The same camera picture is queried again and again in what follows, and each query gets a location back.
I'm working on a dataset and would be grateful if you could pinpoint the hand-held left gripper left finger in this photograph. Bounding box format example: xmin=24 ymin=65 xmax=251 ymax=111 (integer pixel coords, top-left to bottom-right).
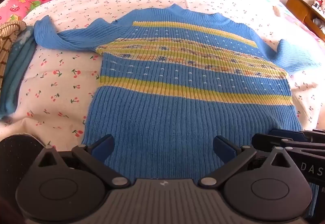
xmin=33 ymin=134 xmax=131 ymax=188

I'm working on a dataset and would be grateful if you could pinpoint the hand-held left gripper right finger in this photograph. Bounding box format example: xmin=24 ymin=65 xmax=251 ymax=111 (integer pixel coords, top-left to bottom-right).
xmin=198 ymin=135 xmax=298 ymax=187

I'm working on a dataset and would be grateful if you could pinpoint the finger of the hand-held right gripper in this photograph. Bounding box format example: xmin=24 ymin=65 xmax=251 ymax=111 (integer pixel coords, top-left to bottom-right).
xmin=251 ymin=134 xmax=325 ymax=152
xmin=269 ymin=129 xmax=325 ymax=141

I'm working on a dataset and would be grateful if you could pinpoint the blue striped knit sweater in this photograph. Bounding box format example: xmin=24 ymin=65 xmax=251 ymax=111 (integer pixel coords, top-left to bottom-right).
xmin=34 ymin=3 xmax=322 ymax=210

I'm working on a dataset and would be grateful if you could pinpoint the cherry print bedsheet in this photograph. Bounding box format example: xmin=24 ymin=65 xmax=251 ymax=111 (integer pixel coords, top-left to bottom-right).
xmin=0 ymin=0 xmax=325 ymax=150

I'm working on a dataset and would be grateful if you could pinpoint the dark dotted cloth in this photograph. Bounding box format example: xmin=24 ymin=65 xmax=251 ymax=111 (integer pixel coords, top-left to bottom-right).
xmin=0 ymin=134 xmax=47 ymax=205

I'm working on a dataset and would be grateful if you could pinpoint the teal knit garment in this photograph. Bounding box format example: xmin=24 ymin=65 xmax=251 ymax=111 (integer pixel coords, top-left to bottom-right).
xmin=0 ymin=33 xmax=37 ymax=120

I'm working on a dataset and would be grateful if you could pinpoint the wooden bedside shelf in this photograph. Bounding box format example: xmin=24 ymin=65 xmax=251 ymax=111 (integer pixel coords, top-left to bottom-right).
xmin=285 ymin=0 xmax=325 ymax=42

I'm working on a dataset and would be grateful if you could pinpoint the plush toy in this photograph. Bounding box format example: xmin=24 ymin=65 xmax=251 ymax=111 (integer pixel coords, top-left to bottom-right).
xmin=311 ymin=0 xmax=325 ymax=13

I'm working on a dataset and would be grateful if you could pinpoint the beige checked knit garment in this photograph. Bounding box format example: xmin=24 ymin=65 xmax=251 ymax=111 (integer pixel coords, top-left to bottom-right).
xmin=0 ymin=20 xmax=27 ymax=87

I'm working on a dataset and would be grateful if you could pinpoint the pink cartoon print cloth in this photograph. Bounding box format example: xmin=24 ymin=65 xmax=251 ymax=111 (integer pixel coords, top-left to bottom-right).
xmin=0 ymin=0 xmax=57 ymax=22

